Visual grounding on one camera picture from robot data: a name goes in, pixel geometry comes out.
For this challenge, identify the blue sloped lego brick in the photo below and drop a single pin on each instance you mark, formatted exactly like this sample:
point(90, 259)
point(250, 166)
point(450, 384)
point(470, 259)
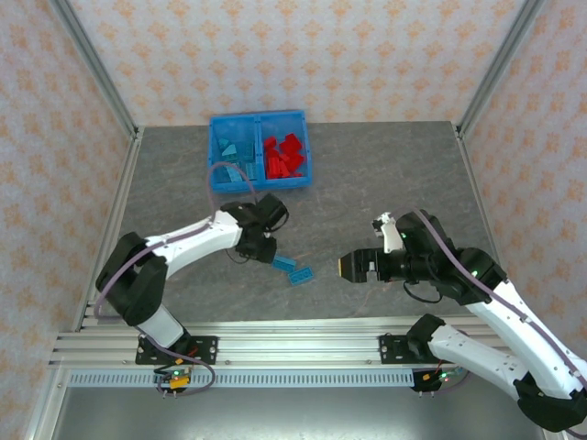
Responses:
point(229, 150)

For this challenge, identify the small blue lego brick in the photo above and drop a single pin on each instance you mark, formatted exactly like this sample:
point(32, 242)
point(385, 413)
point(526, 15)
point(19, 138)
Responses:
point(224, 142)

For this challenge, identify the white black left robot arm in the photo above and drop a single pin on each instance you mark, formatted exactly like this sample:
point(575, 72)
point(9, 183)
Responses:
point(202, 245)

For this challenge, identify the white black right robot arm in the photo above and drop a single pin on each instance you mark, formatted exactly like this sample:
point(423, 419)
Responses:
point(509, 330)

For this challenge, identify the blue divided plastic bin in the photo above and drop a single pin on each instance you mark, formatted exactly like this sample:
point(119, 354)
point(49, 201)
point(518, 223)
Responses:
point(284, 183)

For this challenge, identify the small controller circuit board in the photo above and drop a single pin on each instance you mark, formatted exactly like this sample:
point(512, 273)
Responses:
point(442, 377)
point(176, 379)

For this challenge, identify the grey metal panel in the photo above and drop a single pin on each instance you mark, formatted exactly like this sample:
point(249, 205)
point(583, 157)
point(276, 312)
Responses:
point(298, 417)

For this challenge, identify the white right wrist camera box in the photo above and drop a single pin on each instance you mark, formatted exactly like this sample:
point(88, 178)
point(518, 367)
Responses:
point(390, 236)

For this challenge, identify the aluminium mounting rail beam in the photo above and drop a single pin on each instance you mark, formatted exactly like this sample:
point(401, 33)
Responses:
point(298, 344)

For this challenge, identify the aluminium table side rail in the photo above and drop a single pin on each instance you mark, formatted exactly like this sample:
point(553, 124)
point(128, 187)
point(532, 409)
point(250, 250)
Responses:
point(475, 183)
point(118, 197)

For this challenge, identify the aluminium frame post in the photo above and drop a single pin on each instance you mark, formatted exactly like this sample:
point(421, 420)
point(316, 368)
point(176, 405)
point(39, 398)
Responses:
point(499, 64)
point(94, 64)

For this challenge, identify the aluminium lower frame bar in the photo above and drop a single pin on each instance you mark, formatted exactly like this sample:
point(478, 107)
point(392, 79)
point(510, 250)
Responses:
point(46, 408)

